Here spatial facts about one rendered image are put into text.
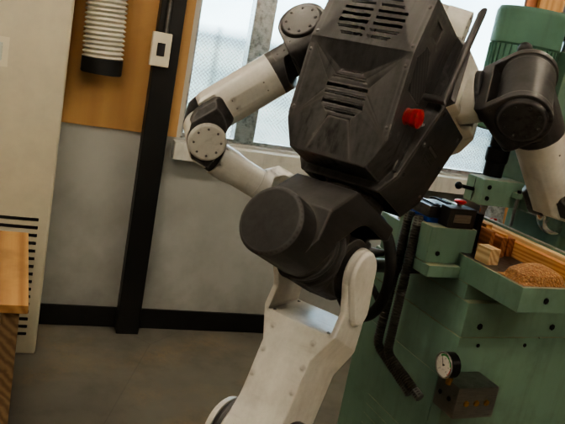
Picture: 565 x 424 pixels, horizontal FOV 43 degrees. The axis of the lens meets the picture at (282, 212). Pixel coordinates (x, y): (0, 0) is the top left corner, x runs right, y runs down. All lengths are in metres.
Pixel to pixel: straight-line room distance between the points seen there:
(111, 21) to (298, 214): 1.81
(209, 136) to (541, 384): 1.13
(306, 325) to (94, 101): 1.89
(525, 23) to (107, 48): 1.53
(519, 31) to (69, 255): 2.02
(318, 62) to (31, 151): 1.65
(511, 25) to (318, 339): 1.00
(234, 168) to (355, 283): 0.41
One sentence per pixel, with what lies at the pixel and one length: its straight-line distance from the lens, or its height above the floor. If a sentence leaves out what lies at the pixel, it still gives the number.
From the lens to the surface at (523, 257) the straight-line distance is 1.87.
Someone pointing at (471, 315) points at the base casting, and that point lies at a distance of 1.80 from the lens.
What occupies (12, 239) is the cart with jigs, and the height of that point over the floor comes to 0.53.
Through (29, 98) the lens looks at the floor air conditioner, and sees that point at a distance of 2.68.
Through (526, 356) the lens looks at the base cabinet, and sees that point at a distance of 1.98.
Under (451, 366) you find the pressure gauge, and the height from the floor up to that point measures 0.67.
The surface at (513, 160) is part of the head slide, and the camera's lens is 2.07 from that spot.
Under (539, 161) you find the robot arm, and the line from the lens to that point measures 1.32.
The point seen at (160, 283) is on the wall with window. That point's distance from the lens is 3.21.
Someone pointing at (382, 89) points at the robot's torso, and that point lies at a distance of 1.16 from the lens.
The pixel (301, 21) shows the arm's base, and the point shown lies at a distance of 1.42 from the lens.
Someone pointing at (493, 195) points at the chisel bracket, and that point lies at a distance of 1.97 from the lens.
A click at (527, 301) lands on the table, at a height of 0.87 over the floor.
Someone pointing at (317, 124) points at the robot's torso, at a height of 1.19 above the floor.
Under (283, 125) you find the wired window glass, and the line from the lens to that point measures 3.23.
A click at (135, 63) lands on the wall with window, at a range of 2.98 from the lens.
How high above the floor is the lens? 1.31
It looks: 13 degrees down
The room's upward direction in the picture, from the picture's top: 11 degrees clockwise
